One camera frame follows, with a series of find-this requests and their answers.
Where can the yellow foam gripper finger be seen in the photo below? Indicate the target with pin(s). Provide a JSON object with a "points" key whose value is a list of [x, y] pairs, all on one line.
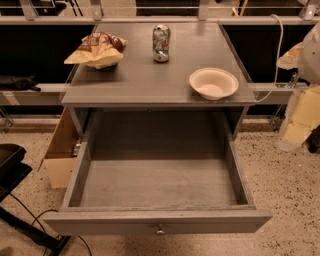
{"points": [[291, 58], [301, 118]]}

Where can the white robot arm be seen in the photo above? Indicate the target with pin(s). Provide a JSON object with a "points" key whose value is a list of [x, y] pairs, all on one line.
{"points": [[309, 64]]}

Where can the grey cabinet with top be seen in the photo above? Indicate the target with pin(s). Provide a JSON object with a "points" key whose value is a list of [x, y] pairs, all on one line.
{"points": [[138, 81]]}

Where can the grey open top drawer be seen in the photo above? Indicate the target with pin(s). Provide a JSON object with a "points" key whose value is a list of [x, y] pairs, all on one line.
{"points": [[136, 170]]}

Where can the round metal drawer knob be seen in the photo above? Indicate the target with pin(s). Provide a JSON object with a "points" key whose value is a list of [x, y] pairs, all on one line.
{"points": [[160, 231]]}

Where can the white paper bowl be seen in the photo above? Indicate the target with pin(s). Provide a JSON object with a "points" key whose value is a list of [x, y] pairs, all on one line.
{"points": [[213, 83]]}

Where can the brown yellow chip bag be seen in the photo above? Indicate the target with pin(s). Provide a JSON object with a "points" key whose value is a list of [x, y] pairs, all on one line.
{"points": [[98, 50]]}

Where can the brown cardboard box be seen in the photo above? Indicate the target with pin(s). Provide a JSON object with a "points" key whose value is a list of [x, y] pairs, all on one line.
{"points": [[59, 160]]}

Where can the black cloth on ledge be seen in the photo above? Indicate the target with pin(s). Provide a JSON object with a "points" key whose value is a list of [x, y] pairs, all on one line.
{"points": [[18, 83]]}

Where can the metal railing frame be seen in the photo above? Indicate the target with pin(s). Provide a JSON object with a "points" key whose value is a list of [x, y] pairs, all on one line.
{"points": [[228, 12]]}

